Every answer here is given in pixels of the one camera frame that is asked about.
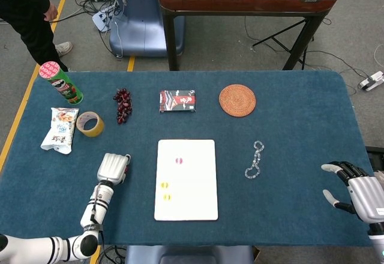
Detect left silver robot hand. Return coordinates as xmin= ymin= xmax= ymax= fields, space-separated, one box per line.
xmin=97 ymin=152 xmax=132 ymax=185

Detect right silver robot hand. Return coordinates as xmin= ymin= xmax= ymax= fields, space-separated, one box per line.
xmin=321 ymin=161 xmax=384 ymax=224

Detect blue own robot base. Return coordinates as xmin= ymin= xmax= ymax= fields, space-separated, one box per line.
xmin=124 ymin=245 xmax=256 ymax=264

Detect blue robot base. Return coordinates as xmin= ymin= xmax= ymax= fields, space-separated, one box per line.
xmin=109 ymin=0 xmax=185 ymax=58

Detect white magnetic board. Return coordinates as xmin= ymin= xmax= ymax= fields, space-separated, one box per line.
xmin=154 ymin=139 xmax=219 ymax=222

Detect yellow packing tape roll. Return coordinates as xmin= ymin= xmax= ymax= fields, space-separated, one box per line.
xmin=76 ymin=111 xmax=106 ymax=138

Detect black floor box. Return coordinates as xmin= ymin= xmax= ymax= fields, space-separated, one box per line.
xmin=365 ymin=146 xmax=384 ymax=172

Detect dark red grape bunch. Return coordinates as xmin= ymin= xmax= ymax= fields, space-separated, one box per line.
xmin=112 ymin=88 xmax=133 ymax=125

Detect white snack bag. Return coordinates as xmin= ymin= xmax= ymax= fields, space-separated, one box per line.
xmin=40 ymin=107 xmax=80 ymax=155

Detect red black card box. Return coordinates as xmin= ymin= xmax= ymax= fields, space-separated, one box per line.
xmin=159 ymin=89 xmax=197 ymax=114

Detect green Pringles can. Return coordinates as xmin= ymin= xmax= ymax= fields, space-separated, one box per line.
xmin=38 ymin=61 xmax=85 ymax=106

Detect white power strip black plug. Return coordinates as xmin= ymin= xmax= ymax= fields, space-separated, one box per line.
xmin=358 ymin=70 xmax=384 ymax=92

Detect round woven rattan coaster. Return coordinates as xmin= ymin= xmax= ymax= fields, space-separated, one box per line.
xmin=218 ymin=84 xmax=257 ymax=118

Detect standing person in black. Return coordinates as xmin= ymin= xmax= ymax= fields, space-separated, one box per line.
xmin=0 ymin=0 xmax=74 ymax=72

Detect brown mahjong table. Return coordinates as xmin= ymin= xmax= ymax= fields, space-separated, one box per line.
xmin=158 ymin=0 xmax=340 ymax=71

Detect black cables under table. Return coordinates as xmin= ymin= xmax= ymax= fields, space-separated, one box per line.
xmin=98 ymin=245 xmax=127 ymax=264

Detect thin white floor cable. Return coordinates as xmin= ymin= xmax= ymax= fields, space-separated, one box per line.
xmin=373 ymin=43 xmax=384 ymax=67

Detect thin black floor cable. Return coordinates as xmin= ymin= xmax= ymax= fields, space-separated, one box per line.
xmin=244 ymin=16 xmax=370 ymax=89

